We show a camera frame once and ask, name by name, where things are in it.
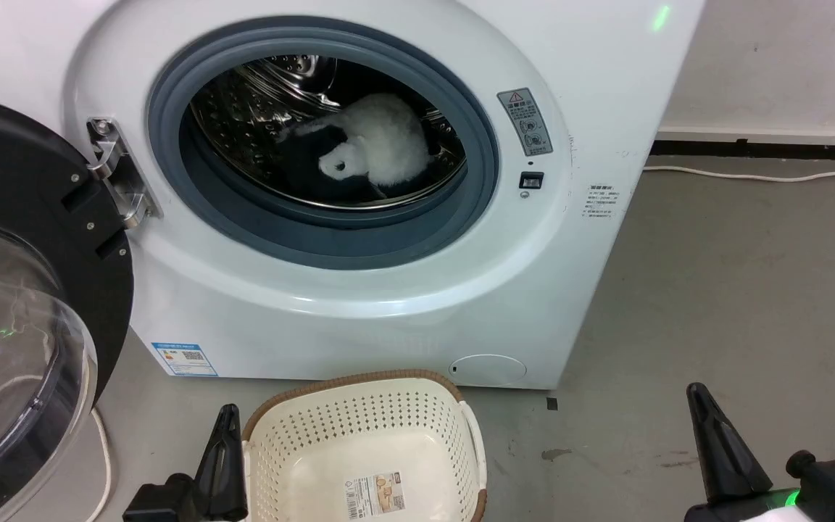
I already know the black round washer door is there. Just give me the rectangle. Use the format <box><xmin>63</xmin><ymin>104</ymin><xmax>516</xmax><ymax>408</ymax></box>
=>
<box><xmin>0</xmin><ymin>93</ymin><xmax>135</xmax><ymax>522</ymax></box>

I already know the cream perforated laundry basket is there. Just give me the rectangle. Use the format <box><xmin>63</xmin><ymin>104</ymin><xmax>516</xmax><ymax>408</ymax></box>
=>
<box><xmin>241</xmin><ymin>370</ymin><xmax>489</xmax><ymax>522</ymax></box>

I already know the grey rubber door gasket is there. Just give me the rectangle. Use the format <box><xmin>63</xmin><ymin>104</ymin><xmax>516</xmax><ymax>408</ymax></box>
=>
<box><xmin>146</xmin><ymin>17</ymin><xmax>500</xmax><ymax>271</ymax></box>

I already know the stainless steel washer drum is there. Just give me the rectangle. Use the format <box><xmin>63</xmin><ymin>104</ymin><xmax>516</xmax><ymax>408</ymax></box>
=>
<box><xmin>188</xmin><ymin>54</ymin><xmax>468</xmax><ymax>211</ymax></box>

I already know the white floor cable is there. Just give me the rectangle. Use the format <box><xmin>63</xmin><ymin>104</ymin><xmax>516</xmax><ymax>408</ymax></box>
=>
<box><xmin>642</xmin><ymin>165</ymin><xmax>835</xmax><ymax>183</ymax></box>

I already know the chrome door hinge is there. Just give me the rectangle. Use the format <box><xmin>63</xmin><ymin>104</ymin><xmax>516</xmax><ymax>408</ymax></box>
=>
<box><xmin>86</xmin><ymin>117</ymin><xmax>162</xmax><ymax>231</ymax></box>

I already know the blue energy label sticker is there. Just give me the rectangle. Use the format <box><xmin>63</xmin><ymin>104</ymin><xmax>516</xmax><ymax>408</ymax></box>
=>
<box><xmin>151</xmin><ymin>342</ymin><xmax>219</xmax><ymax>378</ymax></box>

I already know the white fluffy garment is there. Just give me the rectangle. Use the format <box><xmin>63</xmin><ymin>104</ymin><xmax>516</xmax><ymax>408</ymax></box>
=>
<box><xmin>277</xmin><ymin>93</ymin><xmax>435</xmax><ymax>185</ymax></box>

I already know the black wall baseboard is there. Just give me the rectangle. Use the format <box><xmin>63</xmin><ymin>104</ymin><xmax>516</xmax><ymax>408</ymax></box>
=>
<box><xmin>648</xmin><ymin>139</ymin><xmax>835</xmax><ymax>159</ymax></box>

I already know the paper label in basket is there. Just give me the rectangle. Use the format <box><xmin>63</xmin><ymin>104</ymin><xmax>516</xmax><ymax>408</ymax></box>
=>
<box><xmin>345</xmin><ymin>471</ymin><xmax>407</xmax><ymax>520</ymax></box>

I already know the grey warning sticker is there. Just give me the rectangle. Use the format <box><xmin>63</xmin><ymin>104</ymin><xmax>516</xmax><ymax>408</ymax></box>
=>
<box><xmin>497</xmin><ymin>88</ymin><xmax>554</xmax><ymax>157</ymax></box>

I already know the dark plush laundry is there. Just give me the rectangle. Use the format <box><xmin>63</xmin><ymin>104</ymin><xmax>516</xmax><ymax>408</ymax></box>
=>
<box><xmin>275</xmin><ymin>122</ymin><xmax>433</xmax><ymax>204</ymax></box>

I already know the round filter cover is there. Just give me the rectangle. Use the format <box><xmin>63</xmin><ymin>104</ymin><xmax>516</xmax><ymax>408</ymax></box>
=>
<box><xmin>449</xmin><ymin>354</ymin><xmax>528</xmax><ymax>386</ymax></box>

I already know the small text sticker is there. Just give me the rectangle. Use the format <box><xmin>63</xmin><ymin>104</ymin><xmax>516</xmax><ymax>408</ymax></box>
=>
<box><xmin>581</xmin><ymin>183</ymin><xmax>623</xmax><ymax>221</ymax></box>

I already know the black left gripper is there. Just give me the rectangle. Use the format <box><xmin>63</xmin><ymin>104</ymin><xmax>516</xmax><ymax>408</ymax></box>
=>
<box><xmin>122</xmin><ymin>404</ymin><xmax>249</xmax><ymax>522</ymax></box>

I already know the white front-load washing machine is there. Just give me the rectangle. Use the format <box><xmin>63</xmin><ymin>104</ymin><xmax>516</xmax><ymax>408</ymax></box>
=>
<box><xmin>0</xmin><ymin>0</ymin><xmax>708</xmax><ymax>391</ymax></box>

